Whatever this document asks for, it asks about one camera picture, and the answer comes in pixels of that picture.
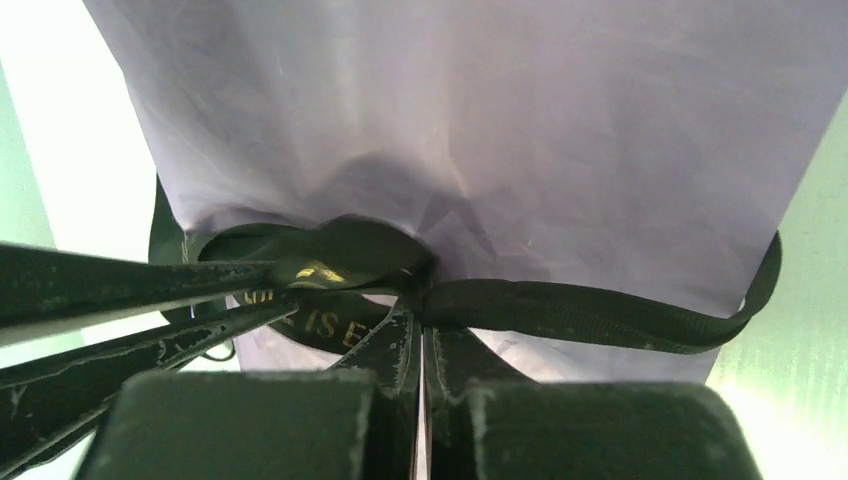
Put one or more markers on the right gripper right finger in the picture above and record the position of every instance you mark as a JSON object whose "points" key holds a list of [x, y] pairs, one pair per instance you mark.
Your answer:
{"points": [[455, 359]]}

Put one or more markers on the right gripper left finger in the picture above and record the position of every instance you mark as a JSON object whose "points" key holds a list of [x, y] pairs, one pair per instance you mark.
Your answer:
{"points": [[391, 354]]}

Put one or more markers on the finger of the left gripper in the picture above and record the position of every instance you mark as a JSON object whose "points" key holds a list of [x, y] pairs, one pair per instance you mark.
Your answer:
{"points": [[45, 292], [50, 403]]}

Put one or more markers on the purple pink wrapping paper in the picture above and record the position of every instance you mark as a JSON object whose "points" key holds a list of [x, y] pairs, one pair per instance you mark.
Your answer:
{"points": [[647, 147]]}

